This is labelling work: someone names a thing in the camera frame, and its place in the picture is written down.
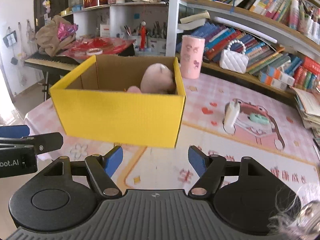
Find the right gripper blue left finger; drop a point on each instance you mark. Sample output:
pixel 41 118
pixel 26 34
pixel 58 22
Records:
pixel 101 168

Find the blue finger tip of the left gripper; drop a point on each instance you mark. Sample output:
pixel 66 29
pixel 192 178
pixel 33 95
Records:
pixel 14 131

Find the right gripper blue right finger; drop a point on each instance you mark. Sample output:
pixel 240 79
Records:
pixel 210 170

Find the pink plush pig toy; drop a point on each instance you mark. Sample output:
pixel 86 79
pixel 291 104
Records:
pixel 157 79

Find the pink printed table mat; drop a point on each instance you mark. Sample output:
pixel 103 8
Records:
pixel 295 161

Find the white rectangular charger block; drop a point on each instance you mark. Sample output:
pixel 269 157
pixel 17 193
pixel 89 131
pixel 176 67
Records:
pixel 232 111

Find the yellow cardboard box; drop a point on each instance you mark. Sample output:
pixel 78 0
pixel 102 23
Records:
pixel 92 102

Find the mint green small clip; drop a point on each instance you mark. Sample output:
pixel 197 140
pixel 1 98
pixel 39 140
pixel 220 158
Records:
pixel 259 119

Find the black electric piano keyboard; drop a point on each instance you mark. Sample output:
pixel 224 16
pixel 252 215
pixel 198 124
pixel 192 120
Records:
pixel 58 62

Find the orange white box lower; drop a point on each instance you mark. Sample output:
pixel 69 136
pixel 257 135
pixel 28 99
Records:
pixel 268 80

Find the orange white box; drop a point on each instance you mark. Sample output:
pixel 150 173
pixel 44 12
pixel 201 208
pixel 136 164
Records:
pixel 268 80
pixel 281 76

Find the beige crumpled cloth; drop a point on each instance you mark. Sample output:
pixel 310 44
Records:
pixel 47 37

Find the white quilted pearl handbag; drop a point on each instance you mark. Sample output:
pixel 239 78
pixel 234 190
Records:
pixel 232 60

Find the white tape roll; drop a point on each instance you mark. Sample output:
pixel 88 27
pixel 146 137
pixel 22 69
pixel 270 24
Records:
pixel 94 51

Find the orange white box upper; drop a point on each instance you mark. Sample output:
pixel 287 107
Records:
pixel 281 76

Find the stack of papers and notebooks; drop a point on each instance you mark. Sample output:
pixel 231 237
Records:
pixel 307 104

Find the row of lower shelf books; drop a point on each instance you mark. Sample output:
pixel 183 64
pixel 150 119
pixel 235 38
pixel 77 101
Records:
pixel 260 53

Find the row of shelf books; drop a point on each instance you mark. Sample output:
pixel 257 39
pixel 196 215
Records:
pixel 265 0
pixel 260 53

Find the pink cylindrical cup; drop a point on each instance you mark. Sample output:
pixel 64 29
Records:
pixel 191 56

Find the orange red figurine bottle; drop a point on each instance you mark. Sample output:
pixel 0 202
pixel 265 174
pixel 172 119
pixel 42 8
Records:
pixel 142 32

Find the red dictionary book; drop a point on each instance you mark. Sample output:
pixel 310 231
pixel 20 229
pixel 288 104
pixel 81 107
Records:
pixel 308 65

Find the white shelf unit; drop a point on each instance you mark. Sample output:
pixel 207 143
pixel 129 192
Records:
pixel 132 13

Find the row of upper shelf books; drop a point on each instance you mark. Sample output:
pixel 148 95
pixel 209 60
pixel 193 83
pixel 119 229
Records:
pixel 265 0

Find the fuzzy keychain pompom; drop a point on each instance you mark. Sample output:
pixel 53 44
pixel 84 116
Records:
pixel 297 213

